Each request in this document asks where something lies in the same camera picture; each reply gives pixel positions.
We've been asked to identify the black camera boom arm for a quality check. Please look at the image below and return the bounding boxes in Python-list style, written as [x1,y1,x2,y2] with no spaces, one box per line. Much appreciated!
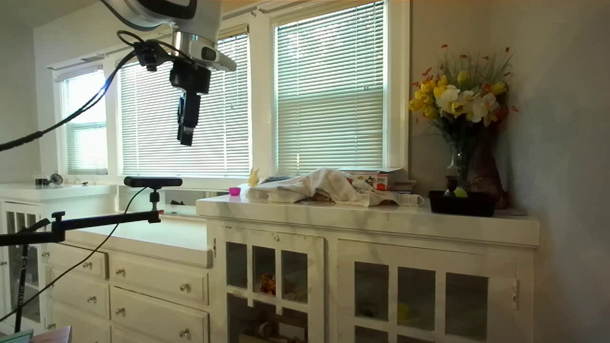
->
[0,186,163,335]

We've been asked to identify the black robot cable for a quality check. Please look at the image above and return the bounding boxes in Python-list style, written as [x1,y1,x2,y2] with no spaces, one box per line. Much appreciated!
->
[0,26,173,154]

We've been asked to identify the white window frame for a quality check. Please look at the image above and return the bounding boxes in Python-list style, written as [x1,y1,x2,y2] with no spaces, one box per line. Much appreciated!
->
[47,0,411,192]

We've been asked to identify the white cabinet with glass doors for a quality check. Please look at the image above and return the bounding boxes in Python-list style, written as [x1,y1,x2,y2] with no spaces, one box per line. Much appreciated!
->
[196,194,541,343]

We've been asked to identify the white side cabinet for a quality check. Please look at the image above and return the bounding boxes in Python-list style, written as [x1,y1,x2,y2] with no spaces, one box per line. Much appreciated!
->
[0,182,115,335]

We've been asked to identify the black tray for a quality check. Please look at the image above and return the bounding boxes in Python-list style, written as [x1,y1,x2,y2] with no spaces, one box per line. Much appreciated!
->
[426,188,499,218]

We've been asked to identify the cream towel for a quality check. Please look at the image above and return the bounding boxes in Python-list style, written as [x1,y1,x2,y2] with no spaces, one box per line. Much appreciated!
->
[245,167,424,209]

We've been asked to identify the thin black camera cable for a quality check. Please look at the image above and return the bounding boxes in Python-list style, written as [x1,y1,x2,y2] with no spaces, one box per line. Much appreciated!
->
[0,186,148,323]

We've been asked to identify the white wooden drawer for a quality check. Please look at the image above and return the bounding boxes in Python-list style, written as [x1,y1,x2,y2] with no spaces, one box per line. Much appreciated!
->
[110,283,209,343]
[47,272,110,319]
[45,300,112,343]
[45,243,108,281]
[108,249,211,306]

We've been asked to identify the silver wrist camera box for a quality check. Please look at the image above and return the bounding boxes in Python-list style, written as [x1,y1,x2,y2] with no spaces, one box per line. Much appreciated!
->
[173,30,237,72]

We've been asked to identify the yellow and white flower bouquet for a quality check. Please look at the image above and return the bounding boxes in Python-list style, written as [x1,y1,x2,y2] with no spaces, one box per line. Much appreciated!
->
[405,43,520,131]

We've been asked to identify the black cable bracket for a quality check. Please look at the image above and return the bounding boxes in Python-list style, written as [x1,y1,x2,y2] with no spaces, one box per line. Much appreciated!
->
[131,39,169,72]

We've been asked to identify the glass flower vase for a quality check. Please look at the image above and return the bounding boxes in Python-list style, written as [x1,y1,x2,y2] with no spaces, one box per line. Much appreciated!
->
[441,119,483,195]

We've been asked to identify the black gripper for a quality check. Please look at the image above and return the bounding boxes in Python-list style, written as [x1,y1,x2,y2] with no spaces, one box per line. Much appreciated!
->
[167,56,213,146]

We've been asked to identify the black stereo camera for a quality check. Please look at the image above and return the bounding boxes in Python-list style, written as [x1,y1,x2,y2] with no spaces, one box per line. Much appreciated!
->
[121,174,184,190]

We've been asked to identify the white chest of drawers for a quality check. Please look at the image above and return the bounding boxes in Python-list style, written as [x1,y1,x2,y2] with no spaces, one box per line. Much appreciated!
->
[43,216,215,343]

